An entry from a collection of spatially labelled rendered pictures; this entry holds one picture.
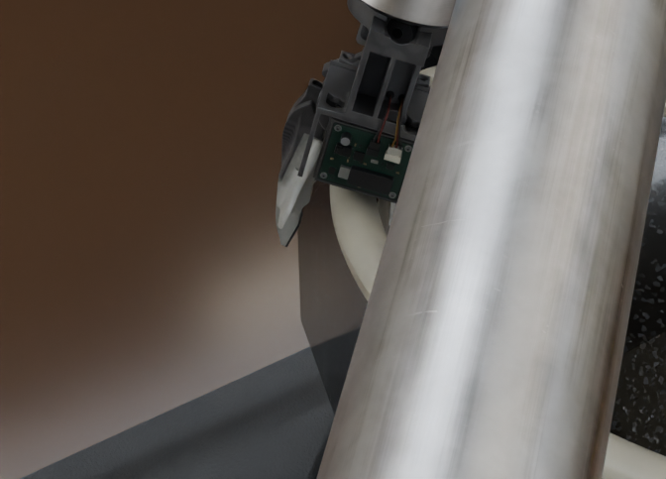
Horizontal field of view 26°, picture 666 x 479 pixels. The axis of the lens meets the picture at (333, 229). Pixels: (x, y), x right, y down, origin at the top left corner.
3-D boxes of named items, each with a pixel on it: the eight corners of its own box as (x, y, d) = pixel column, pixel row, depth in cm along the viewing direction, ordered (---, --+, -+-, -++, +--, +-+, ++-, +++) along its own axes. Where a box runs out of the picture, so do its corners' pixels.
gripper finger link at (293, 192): (235, 263, 96) (296, 163, 91) (251, 214, 101) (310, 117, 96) (277, 284, 97) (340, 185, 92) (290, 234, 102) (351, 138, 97)
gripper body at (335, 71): (289, 183, 90) (337, 16, 83) (309, 115, 97) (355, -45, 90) (406, 217, 90) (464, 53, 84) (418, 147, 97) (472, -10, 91)
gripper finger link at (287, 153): (259, 167, 97) (318, 67, 92) (263, 156, 98) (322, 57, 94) (321, 198, 98) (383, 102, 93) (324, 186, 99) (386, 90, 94)
